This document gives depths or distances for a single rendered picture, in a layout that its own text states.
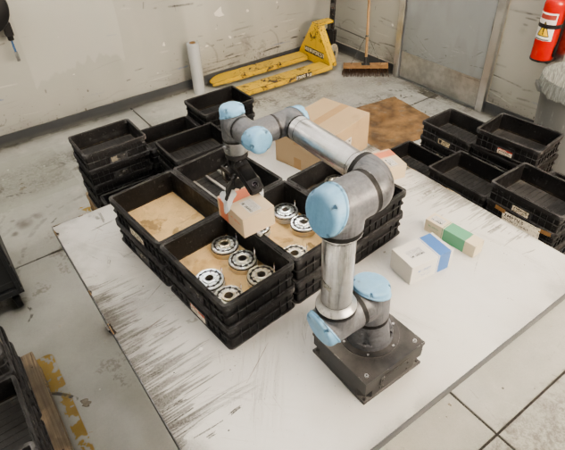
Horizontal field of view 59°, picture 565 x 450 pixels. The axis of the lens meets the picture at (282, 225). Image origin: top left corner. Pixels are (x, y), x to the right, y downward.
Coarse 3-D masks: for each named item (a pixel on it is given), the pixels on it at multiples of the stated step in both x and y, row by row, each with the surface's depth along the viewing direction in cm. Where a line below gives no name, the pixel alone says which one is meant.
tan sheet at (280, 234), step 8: (280, 224) 199; (288, 224) 199; (272, 232) 195; (280, 232) 195; (288, 232) 195; (280, 240) 191; (288, 240) 191; (296, 240) 191; (304, 240) 191; (312, 240) 191; (320, 240) 191
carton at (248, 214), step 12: (240, 192) 167; (240, 204) 162; (252, 204) 162; (264, 204) 161; (228, 216) 164; (240, 216) 157; (252, 216) 157; (264, 216) 161; (240, 228) 160; (252, 228) 160; (264, 228) 164
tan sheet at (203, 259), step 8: (208, 248) 189; (240, 248) 189; (192, 256) 186; (200, 256) 186; (208, 256) 186; (184, 264) 183; (192, 264) 183; (200, 264) 183; (208, 264) 182; (216, 264) 182; (224, 264) 182; (192, 272) 180; (224, 272) 179; (232, 272) 179; (232, 280) 176; (240, 280) 176; (248, 288) 172
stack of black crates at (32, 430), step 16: (0, 384) 188; (16, 384) 186; (0, 400) 191; (16, 400) 193; (0, 416) 188; (16, 416) 187; (32, 416) 187; (0, 432) 183; (16, 432) 182; (32, 432) 171; (0, 448) 178; (48, 448) 189
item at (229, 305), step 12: (216, 216) 188; (192, 228) 183; (168, 240) 178; (264, 240) 177; (168, 252) 174; (276, 252) 172; (180, 264) 168; (288, 264) 167; (192, 276) 164; (276, 276) 163; (204, 288) 159; (252, 288) 159; (216, 300) 155; (240, 300) 156
